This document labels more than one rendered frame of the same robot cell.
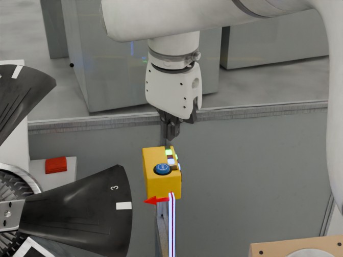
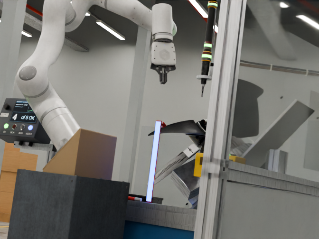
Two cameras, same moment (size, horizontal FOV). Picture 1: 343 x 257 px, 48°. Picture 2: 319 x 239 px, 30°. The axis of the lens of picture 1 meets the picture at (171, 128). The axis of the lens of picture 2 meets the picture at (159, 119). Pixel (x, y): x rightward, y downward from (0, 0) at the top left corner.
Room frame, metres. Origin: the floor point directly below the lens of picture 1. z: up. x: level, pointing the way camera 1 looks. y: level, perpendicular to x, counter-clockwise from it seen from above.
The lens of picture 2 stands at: (2.20, -1.83, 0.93)
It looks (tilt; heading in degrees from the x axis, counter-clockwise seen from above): 6 degrees up; 130
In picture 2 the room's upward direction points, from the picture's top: 7 degrees clockwise
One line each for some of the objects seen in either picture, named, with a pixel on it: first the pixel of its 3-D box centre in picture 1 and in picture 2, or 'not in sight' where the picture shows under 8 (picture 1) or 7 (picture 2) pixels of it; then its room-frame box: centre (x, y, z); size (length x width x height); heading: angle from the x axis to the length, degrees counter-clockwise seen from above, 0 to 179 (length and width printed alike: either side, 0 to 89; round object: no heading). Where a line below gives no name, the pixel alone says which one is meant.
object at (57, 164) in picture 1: (55, 164); not in sight; (1.20, 0.45, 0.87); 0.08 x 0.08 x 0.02; 15
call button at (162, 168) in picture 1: (162, 169); not in sight; (0.90, 0.03, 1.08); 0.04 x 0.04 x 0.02
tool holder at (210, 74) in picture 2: not in sight; (207, 68); (0.61, 0.35, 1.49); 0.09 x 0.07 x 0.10; 44
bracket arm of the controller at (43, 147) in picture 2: not in sight; (34, 146); (0.03, -0.11, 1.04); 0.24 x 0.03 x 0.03; 9
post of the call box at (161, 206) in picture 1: (161, 199); not in sight; (0.95, 0.03, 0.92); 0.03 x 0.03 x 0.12; 9
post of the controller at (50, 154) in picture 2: not in sight; (49, 166); (0.13, -0.09, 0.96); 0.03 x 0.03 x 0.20; 9
